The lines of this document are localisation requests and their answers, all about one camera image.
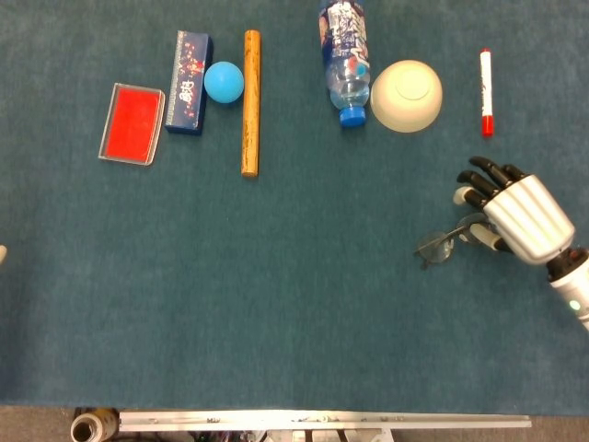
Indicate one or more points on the red ink pad clear case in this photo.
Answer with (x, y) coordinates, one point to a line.
(133, 123)

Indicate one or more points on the brown tape roll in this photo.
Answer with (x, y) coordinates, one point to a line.
(89, 428)

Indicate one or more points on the teal felt table cover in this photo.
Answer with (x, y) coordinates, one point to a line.
(294, 299)

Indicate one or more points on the plastic water bottle blue cap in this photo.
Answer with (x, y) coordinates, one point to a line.
(346, 55)

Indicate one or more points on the dark blue printed box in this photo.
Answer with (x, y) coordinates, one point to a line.
(186, 87)

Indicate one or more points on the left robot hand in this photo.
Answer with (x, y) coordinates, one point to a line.
(2, 254)

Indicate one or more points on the white upturned bowl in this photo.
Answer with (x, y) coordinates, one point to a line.
(407, 96)

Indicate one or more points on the wooden round stick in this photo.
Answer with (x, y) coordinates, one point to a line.
(251, 103)

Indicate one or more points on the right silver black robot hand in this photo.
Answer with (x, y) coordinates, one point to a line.
(529, 216)

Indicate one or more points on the blue ball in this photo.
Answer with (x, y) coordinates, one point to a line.
(223, 82)

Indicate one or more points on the white marker red cap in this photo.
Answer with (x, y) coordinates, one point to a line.
(486, 92)

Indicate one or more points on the thin black metal eyeglasses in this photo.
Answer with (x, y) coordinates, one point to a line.
(437, 244)

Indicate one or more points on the aluminium profile rail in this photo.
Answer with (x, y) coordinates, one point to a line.
(322, 420)

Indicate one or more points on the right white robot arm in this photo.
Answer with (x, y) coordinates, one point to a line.
(573, 287)

